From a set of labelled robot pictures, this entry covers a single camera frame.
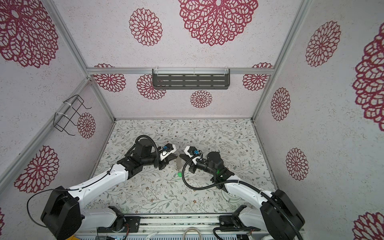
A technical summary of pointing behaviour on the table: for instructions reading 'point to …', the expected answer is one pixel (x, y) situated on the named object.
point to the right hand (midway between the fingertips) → (181, 152)
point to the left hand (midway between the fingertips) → (174, 157)
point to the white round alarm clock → (230, 198)
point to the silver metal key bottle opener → (180, 162)
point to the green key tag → (180, 174)
